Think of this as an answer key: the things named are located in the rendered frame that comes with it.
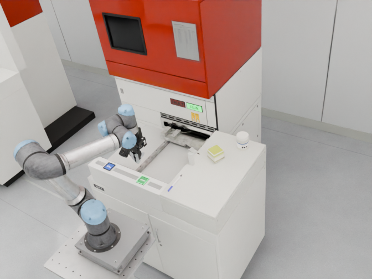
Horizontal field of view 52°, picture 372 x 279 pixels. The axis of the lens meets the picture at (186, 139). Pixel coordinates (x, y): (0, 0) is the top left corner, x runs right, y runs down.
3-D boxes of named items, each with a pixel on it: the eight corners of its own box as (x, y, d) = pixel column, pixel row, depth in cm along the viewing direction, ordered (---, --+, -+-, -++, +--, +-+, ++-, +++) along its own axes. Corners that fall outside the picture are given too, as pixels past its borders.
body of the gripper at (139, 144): (147, 145, 203) (143, 128, 196) (137, 155, 198) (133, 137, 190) (136, 141, 207) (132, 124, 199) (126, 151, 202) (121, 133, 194)
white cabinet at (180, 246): (163, 198, 333) (145, 124, 282) (265, 242, 286) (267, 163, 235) (115, 253, 294) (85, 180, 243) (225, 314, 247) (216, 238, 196)
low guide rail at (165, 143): (173, 135, 267) (172, 132, 265) (175, 136, 266) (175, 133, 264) (128, 181, 236) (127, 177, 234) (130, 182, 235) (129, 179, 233)
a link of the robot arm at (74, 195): (86, 223, 193) (17, 167, 153) (73, 207, 203) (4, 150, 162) (104, 206, 196) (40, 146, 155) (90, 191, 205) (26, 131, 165)
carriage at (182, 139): (167, 132, 266) (166, 128, 264) (212, 146, 248) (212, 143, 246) (160, 138, 261) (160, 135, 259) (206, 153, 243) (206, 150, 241)
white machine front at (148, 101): (127, 115, 293) (115, 70, 268) (219, 144, 253) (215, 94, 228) (124, 118, 291) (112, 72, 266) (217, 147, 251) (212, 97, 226)
